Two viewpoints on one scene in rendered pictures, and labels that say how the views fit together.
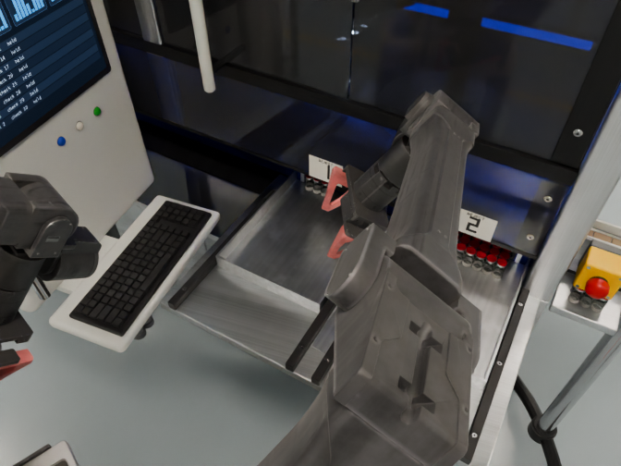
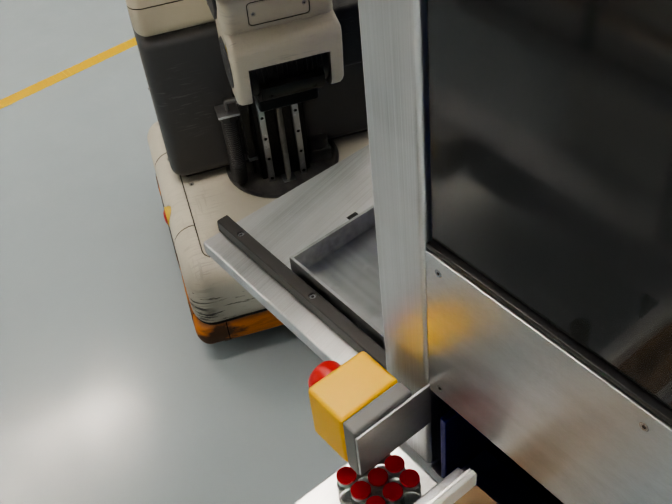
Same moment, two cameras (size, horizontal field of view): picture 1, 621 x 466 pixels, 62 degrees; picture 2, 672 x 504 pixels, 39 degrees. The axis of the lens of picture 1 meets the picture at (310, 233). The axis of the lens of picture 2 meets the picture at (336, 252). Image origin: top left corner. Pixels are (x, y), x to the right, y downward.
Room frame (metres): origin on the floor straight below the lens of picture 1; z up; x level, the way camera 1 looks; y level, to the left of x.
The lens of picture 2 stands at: (0.86, -1.05, 1.75)
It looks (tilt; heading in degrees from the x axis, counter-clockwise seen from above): 44 degrees down; 116
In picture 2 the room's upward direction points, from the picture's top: 7 degrees counter-clockwise
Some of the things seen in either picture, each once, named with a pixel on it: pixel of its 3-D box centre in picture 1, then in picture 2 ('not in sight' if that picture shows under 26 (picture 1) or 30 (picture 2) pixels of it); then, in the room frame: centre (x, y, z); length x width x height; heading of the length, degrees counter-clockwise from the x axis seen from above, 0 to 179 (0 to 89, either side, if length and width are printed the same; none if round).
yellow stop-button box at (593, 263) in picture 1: (601, 270); (360, 410); (0.63, -0.56, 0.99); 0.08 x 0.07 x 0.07; 150
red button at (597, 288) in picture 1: (597, 287); (331, 383); (0.59, -0.54, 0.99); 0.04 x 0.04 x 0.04; 60
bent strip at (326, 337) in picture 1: (335, 315); not in sight; (0.58, -0.05, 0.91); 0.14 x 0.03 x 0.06; 149
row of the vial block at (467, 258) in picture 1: (464, 254); not in sight; (0.74, -0.34, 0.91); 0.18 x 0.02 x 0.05; 60
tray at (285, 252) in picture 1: (306, 233); not in sight; (0.82, 0.01, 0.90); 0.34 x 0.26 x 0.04; 150
